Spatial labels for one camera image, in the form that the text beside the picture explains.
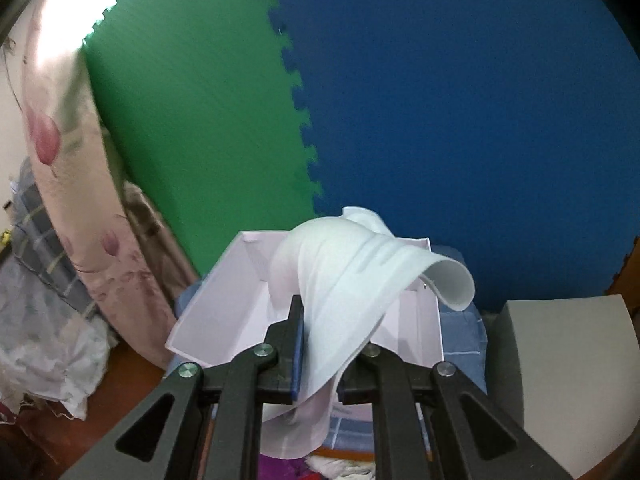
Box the grey box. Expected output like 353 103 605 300
492 294 640 479

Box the grey checked cloth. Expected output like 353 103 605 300
9 175 101 321

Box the white cardboard box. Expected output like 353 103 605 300
166 230 446 421

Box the floral pink curtain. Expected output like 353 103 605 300
0 0 177 371

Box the white underwear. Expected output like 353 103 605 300
261 206 475 460

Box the brown wooden furniture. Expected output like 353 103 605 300
604 237 640 302

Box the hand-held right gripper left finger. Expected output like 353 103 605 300
60 295 306 480

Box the brown patterned fabric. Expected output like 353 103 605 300
120 180 202 306

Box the blue foam mat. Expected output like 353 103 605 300
252 0 640 312

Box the blue plaid cloth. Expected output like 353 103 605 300
175 245 489 461

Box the white plastic bag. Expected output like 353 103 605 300
0 255 112 421

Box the green foam mat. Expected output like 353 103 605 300
82 0 327 279

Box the white crumpled cloth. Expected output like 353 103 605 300
306 452 377 480

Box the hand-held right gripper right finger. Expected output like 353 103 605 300
338 342 573 480

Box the purple cloth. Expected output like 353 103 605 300
259 454 326 480

